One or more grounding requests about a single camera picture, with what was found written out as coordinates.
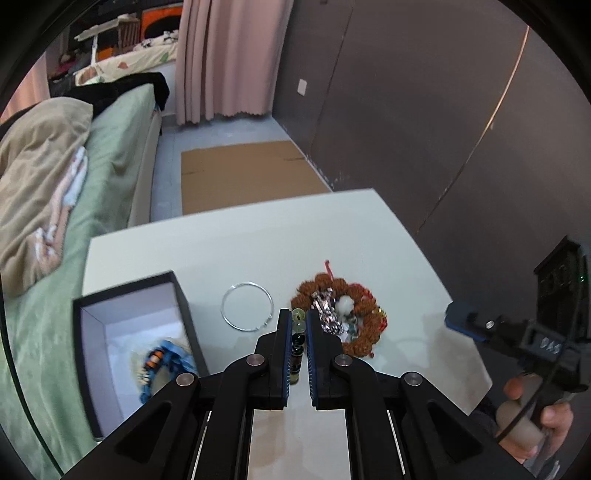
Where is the brown bead bracelet red tassel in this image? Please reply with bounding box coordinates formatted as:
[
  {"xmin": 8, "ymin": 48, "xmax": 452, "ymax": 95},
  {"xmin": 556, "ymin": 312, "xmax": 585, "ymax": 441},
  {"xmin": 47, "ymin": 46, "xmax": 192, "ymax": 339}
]
[{"xmin": 290, "ymin": 260, "xmax": 388, "ymax": 358}]

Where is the black jewelry box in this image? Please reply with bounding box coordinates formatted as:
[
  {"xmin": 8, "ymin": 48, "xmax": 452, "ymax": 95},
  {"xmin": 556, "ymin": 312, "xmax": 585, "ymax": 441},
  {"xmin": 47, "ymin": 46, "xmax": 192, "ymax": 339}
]
[{"xmin": 72, "ymin": 271, "xmax": 209, "ymax": 440}]

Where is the person's right hand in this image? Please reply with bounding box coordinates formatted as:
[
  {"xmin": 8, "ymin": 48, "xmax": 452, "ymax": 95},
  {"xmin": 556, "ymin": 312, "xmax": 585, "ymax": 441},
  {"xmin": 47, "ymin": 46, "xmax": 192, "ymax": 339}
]
[{"xmin": 496, "ymin": 372, "xmax": 575, "ymax": 464}]

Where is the flat cardboard sheet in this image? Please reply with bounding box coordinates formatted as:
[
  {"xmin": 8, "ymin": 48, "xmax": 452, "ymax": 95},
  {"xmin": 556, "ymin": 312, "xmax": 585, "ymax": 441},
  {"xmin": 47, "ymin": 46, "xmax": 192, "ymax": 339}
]
[{"xmin": 181, "ymin": 140, "xmax": 329, "ymax": 215}]

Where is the green bed sheet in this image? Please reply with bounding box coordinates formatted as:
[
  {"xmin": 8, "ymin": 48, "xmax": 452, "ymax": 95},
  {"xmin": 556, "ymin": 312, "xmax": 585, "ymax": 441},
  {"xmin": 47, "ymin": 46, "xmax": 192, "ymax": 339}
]
[{"xmin": 1, "ymin": 85, "xmax": 159, "ymax": 479}]

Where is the pink white cloth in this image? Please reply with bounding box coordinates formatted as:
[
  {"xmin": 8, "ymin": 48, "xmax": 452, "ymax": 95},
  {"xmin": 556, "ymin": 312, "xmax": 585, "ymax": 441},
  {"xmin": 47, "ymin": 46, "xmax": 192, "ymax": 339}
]
[{"xmin": 30, "ymin": 147, "xmax": 88, "ymax": 276}]

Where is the pink curtain right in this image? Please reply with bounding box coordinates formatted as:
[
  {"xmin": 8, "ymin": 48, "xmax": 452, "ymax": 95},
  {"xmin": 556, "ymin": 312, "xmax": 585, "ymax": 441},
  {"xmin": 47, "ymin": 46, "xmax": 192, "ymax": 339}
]
[{"xmin": 175, "ymin": 0, "xmax": 294, "ymax": 125}]

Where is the beige blanket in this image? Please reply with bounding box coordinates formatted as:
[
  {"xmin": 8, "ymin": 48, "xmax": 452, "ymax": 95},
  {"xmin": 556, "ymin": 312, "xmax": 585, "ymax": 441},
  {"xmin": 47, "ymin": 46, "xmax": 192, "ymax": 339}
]
[{"xmin": 1, "ymin": 97, "xmax": 93, "ymax": 297}]

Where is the floral patterned bedding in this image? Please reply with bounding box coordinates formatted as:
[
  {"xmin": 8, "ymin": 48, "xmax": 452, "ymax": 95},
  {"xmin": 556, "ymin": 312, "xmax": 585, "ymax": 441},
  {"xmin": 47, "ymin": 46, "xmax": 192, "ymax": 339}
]
[{"xmin": 74, "ymin": 30, "xmax": 178, "ymax": 86}]

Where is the black cloth on bed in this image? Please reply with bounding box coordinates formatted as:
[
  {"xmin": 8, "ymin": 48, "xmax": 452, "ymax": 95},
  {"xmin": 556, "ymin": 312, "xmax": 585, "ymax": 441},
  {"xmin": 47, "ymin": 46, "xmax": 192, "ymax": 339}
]
[{"xmin": 49, "ymin": 72, "xmax": 170, "ymax": 118}]

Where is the white folding table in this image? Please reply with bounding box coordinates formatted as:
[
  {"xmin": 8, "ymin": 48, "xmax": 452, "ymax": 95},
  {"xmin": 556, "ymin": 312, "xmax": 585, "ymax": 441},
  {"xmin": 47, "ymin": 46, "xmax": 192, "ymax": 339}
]
[{"xmin": 74, "ymin": 14, "xmax": 141, "ymax": 65}]

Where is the black cable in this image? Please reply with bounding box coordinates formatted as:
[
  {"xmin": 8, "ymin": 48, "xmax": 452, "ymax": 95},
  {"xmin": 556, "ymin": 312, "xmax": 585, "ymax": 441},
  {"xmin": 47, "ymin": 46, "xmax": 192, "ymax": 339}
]
[{"xmin": 493, "ymin": 257, "xmax": 585, "ymax": 441}]

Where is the silver bangle ring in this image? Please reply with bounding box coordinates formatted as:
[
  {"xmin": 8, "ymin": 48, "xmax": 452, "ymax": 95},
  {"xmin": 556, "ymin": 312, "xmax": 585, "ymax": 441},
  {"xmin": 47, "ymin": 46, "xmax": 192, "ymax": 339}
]
[{"xmin": 220, "ymin": 281, "xmax": 275, "ymax": 333}]

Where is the blue bead bracelet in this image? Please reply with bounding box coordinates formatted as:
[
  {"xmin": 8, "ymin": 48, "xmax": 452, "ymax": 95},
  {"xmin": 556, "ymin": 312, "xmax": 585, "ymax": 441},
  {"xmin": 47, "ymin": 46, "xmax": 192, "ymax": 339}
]
[{"xmin": 131, "ymin": 339, "xmax": 198, "ymax": 403}]

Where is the white wall socket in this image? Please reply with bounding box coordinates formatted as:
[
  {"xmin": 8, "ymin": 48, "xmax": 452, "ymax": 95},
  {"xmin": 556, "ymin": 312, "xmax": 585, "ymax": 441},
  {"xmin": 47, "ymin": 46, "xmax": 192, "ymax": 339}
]
[{"xmin": 297, "ymin": 79, "xmax": 308, "ymax": 96}]

